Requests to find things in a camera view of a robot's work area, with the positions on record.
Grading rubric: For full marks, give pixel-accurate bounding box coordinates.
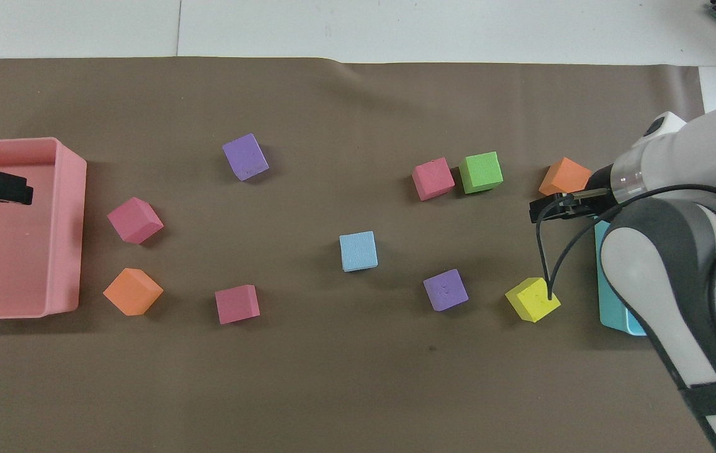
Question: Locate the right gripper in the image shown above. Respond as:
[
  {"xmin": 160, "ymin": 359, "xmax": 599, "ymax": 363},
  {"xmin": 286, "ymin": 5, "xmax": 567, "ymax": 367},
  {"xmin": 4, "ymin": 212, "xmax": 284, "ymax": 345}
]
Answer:
[{"xmin": 569, "ymin": 164, "xmax": 615, "ymax": 215}]

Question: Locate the orange foam block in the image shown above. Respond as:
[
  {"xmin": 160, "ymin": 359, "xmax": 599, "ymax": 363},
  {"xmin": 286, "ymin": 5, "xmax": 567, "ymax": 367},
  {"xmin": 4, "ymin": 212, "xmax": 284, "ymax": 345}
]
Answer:
[
  {"xmin": 103, "ymin": 268, "xmax": 164, "ymax": 316},
  {"xmin": 539, "ymin": 157, "xmax": 593, "ymax": 197}
]

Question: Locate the green foam block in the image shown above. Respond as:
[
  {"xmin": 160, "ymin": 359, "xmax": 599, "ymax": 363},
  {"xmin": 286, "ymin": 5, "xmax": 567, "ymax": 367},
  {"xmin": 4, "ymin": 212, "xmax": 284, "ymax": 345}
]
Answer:
[{"xmin": 459, "ymin": 152, "xmax": 503, "ymax": 194}]

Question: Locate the light blue plastic bin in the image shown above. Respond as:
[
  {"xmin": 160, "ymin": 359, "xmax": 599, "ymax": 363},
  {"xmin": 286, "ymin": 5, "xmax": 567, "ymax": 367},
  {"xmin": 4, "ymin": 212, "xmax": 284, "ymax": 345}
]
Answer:
[{"xmin": 594, "ymin": 217, "xmax": 716, "ymax": 337}]

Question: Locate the yellow foam block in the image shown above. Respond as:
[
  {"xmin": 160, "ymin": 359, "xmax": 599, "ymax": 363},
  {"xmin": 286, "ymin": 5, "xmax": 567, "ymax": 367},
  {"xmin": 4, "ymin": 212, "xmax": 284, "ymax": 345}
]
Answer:
[{"xmin": 505, "ymin": 277, "xmax": 562, "ymax": 323}]

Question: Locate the pink foam block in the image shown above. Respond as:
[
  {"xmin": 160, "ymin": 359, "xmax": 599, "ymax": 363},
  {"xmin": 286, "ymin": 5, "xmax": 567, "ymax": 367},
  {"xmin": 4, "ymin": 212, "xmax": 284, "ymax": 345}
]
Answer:
[
  {"xmin": 107, "ymin": 197, "xmax": 164, "ymax": 245},
  {"xmin": 411, "ymin": 157, "xmax": 456, "ymax": 201},
  {"xmin": 215, "ymin": 284, "xmax": 260, "ymax": 325}
]

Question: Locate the purple foam block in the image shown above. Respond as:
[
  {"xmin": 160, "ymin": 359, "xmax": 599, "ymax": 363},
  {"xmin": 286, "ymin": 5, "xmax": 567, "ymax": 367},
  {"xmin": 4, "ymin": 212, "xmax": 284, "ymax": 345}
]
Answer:
[
  {"xmin": 222, "ymin": 133, "xmax": 269, "ymax": 182},
  {"xmin": 423, "ymin": 269, "xmax": 469, "ymax": 312}
]

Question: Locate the light blue foam block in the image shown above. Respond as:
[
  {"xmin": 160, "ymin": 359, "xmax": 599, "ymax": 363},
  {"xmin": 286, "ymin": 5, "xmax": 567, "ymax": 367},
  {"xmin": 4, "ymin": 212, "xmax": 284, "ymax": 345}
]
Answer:
[{"xmin": 339, "ymin": 231, "xmax": 379, "ymax": 272}]

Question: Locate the pink plastic bin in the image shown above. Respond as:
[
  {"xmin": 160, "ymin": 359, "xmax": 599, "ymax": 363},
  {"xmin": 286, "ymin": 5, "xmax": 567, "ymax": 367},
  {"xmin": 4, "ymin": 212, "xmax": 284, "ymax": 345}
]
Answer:
[{"xmin": 0, "ymin": 137, "xmax": 87, "ymax": 322}]

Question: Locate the black cable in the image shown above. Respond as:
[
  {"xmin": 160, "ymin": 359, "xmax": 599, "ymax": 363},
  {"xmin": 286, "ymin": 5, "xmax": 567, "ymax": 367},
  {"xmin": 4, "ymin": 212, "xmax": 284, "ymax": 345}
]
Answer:
[{"xmin": 535, "ymin": 184, "xmax": 716, "ymax": 315}]

